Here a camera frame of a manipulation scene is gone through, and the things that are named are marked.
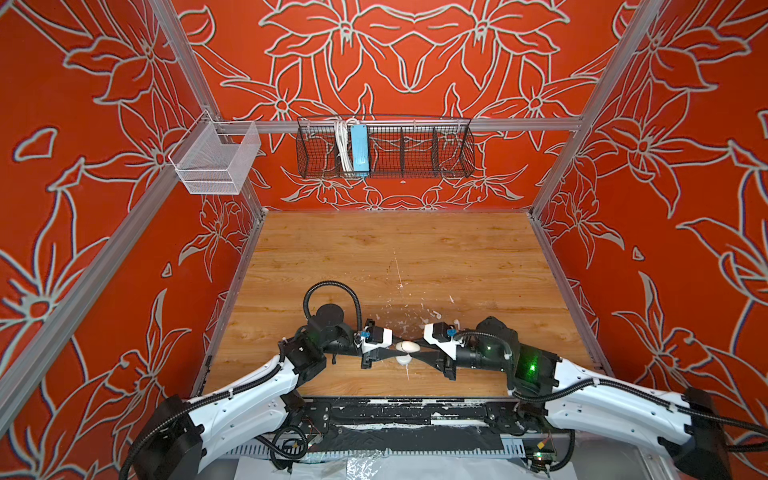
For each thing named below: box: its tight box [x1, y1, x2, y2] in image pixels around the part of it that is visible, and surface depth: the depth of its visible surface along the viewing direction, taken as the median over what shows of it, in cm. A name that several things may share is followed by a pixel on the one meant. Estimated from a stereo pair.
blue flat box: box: [350, 124, 370, 177], surface depth 92 cm
